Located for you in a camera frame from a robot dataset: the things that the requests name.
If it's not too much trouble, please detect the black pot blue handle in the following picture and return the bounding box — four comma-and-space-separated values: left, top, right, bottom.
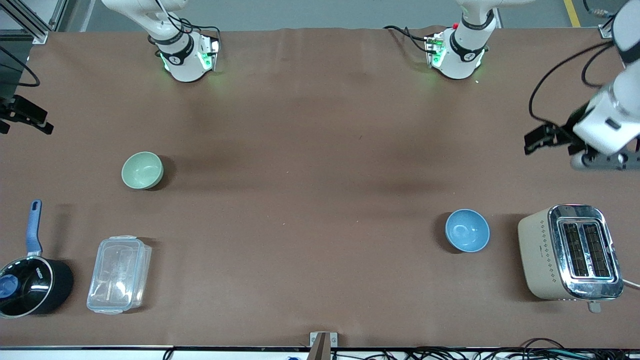
0, 200, 75, 319

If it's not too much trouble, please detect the aluminium frame with diagonal brace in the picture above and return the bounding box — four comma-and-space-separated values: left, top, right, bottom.
0, 0, 71, 45

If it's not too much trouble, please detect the brown table cover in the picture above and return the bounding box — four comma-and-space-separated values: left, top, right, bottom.
0, 27, 640, 349

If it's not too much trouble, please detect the glass pot lid blue knob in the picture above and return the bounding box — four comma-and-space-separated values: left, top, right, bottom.
0, 256, 54, 317

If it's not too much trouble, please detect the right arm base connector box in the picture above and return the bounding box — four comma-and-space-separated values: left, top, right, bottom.
197, 34, 221, 72

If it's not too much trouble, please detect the left arm base black cable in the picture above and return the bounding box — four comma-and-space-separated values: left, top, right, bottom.
382, 25, 431, 56

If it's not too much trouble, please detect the green bowl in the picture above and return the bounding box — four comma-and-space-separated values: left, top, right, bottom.
121, 151, 164, 191

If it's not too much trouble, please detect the arm base black cable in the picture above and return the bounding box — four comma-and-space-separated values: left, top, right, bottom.
170, 15, 222, 44
382, 25, 431, 56

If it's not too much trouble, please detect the metal table edge bracket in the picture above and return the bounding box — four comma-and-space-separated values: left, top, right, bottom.
309, 331, 339, 360

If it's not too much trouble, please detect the blue bowl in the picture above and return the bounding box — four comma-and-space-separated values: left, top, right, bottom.
445, 208, 491, 253

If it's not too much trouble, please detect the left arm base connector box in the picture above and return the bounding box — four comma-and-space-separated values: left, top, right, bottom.
425, 32, 447, 69

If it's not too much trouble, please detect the clear plastic food container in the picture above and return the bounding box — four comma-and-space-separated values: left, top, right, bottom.
86, 235, 152, 315

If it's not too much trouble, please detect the beige chrome toaster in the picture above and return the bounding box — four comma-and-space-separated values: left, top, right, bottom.
517, 203, 625, 314

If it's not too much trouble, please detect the right arm base black cable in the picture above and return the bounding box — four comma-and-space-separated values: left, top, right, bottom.
170, 15, 222, 44

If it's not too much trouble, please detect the black cable bundle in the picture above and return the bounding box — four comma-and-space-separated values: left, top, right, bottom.
400, 337, 640, 360

